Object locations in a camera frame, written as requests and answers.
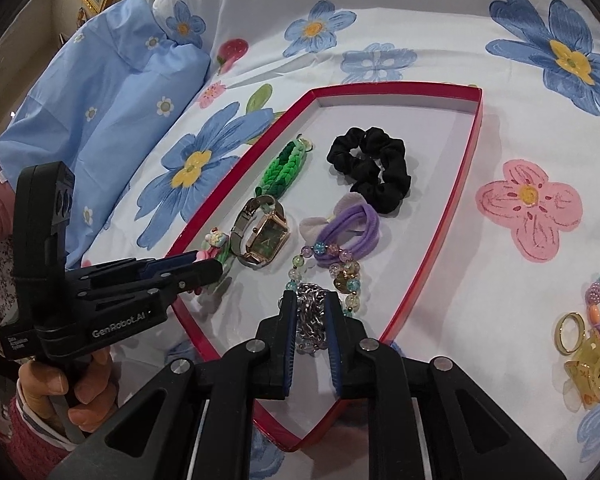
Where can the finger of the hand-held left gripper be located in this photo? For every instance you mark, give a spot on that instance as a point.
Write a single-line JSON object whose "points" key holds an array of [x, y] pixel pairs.
{"points": [[165, 265], [200, 275]]}

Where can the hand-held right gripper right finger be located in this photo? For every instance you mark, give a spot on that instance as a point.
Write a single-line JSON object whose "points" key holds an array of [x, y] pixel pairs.
{"points": [[332, 345]]}

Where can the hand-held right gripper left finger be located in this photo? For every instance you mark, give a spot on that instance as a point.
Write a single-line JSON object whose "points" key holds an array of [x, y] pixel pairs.
{"points": [[290, 340]]}

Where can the pink charm hair clip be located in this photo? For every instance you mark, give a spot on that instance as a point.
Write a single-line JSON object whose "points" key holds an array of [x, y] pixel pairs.
{"points": [[215, 242]]}

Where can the rose gold square wristwatch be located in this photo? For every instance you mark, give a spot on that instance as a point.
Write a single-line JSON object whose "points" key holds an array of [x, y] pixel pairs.
{"points": [[267, 242]]}

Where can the black fabric scrunchie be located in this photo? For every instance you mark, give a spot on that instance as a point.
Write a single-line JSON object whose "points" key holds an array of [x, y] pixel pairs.
{"points": [[380, 185]]}

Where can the red shallow box tray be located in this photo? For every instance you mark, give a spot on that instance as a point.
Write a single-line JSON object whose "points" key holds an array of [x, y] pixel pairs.
{"points": [[430, 160]]}

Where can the person's left forearm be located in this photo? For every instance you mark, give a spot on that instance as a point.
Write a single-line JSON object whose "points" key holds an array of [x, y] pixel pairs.
{"points": [[30, 435]]}

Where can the person's left hand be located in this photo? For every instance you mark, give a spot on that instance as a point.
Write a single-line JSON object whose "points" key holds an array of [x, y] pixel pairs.
{"points": [[97, 385]]}

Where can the light blue flowered pillow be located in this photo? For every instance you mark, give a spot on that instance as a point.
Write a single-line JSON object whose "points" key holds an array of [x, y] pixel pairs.
{"points": [[105, 110]]}

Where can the yellow star claw clip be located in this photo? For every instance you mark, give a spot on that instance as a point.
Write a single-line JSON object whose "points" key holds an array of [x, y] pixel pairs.
{"points": [[587, 370]]}

